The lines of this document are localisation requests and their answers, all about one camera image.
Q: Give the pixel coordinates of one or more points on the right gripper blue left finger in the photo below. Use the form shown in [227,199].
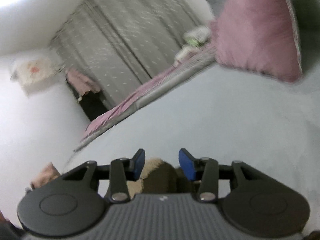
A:
[138,162]

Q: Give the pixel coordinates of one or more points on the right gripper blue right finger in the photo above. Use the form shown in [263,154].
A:
[187,163]

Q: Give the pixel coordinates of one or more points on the dark brown patterned sweater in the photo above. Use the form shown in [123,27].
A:
[160,177]

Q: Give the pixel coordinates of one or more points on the hanging pink black clothes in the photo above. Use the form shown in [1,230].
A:
[87,93]

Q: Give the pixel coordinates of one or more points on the light blue bed sheet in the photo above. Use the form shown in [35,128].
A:
[228,115]

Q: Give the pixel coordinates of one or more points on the pink grey duvet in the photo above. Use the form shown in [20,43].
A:
[147,93]

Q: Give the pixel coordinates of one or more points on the white plush toy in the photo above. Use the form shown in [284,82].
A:
[184,54]

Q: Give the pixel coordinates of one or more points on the grey white small pillow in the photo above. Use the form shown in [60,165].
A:
[198,36]

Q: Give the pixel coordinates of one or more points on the grey dotted curtain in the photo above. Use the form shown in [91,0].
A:
[123,44]

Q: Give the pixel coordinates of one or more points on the large pink pillow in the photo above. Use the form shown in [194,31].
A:
[258,36]

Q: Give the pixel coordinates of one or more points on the white wall-mounted unit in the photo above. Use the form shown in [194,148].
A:
[35,75]

